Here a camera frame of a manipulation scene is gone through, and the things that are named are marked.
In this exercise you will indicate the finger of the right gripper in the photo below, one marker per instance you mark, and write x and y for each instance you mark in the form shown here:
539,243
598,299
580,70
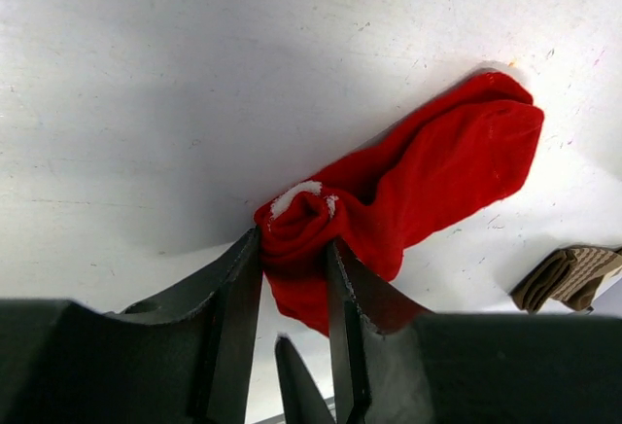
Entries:
297,386

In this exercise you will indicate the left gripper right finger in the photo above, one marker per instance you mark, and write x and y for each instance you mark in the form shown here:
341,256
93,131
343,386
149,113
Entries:
395,362

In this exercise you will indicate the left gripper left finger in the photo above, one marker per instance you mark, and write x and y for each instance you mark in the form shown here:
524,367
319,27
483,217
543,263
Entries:
183,355

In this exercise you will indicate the red sock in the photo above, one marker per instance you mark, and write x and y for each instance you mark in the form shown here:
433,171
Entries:
468,148

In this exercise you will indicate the brown cream striped sock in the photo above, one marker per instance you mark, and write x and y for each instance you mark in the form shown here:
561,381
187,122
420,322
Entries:
571,276

